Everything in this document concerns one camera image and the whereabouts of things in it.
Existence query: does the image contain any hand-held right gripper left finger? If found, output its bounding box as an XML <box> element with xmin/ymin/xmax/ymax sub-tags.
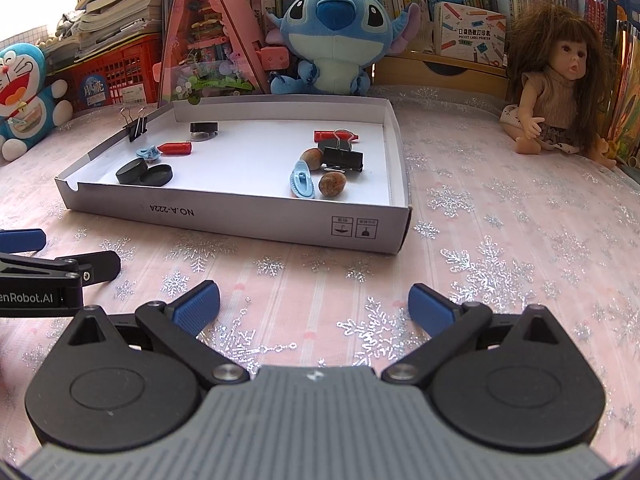
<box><xmin>65</xmin><ymin>280</ymin><xmax>251</xmax><ymax>387</ymax></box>

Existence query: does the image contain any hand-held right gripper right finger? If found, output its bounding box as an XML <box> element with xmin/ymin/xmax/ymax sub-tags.
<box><xmin>381</xmin><ymin>283</ymin><xmax>569</xmax><ymax>387</ymax></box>

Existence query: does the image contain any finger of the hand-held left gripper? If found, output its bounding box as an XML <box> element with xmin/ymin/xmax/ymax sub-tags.
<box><xmin>0</xmin><ymin>251</ymin><xmax>122</xmax><ymax>286</ymax></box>
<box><xmin>0</xmin><ymin>229</ymin><xmax>47</xmax><ymax>252</ymax></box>

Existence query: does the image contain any black round lid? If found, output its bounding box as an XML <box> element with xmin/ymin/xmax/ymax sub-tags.
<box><xmin>140</xmin><ymin>164</ymin><xmax>174</xmax><ymax>187</ymax></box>

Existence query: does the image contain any white cardboard box tray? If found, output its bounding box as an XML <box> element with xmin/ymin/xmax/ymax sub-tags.
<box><xmin>54</xmin><ymin>99</ymin><xmax>413</xmax><ymax>255</ymax></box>

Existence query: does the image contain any large blue hair clip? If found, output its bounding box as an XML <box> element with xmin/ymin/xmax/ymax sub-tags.
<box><xmin>288</xmin><ymin>158</ymin><xmax>318</xmax><ymax>200</ymax></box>

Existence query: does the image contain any large black binder clip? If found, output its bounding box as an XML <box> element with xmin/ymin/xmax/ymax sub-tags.
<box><xmin>320</xmin><ymin>129</ymin><xmax>365</xmax><ymax>173</ymax></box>

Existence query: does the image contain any round mirror disc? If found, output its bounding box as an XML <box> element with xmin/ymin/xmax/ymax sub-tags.
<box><xmin>189</xmin><ymin>121</ymin><xmax>220</xmax><ymax>142</ymax></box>

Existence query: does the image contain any pink snowflake tablecloth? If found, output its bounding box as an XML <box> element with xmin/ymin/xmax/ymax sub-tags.
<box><xmin>0</xmin><ymin>82</ymin><xmax>640</xmax><ymax>461</ymax></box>

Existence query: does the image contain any small black binder clip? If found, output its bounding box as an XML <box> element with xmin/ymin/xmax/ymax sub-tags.
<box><xmin>120</xmin><ymin>107</ymin><xmax>149</xmax><ymax>142</ymax></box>

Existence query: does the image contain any blue cat plush toy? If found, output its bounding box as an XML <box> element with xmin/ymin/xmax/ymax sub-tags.
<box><xmin>0</xmin><ymin>42</ymin><xmax>73</xmax><ymax>161</ymax></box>

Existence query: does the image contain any red plastic basket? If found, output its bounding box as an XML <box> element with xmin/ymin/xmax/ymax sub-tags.
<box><xmin>47</xmin><ymin>35</ymin><xmax>166</xmax><ymax>116</ymax></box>

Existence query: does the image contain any wooden drawer box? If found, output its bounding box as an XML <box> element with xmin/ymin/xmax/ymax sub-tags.
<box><xmin>374</xmin><ymin>50</ymin><xmax>511</xmax><ymax>101</ymax></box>

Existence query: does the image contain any pink triangular miniature house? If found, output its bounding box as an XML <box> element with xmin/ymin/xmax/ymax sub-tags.
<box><xmin>152</xmin><ymin>0</ymin><xmax>291</xmax><ymax>108</ymax></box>

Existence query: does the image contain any brown-haired baby doll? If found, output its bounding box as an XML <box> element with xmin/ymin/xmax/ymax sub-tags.
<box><xmin>500</xmin><ymin>2</ymin><xmax>618</xmax><ymax>171</ymax></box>

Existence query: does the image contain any pile of books and papers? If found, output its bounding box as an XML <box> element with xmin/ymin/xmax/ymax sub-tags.
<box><xmin>42</xmin><ymin>0</ymin><xmax>166</xmax><ymax>68</ymax></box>

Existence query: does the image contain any white printed cardboard box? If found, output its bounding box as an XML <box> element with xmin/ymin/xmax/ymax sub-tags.
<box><xmin>432</xmin><ymin>1</ymin><xmax>507</xmax><ymax>67</ymax></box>

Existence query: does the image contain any blue alien plush toy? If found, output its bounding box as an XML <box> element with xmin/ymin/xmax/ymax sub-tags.
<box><xmin>265</xmin><ymin>0</ymin><xmax>421</xmax><ymax>96</ymax></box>

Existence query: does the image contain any row of picture books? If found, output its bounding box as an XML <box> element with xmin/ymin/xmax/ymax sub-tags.
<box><xmin>580</xmin><ymin>0</ymin><xmax>640</xmax><ymax>171</ymax></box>

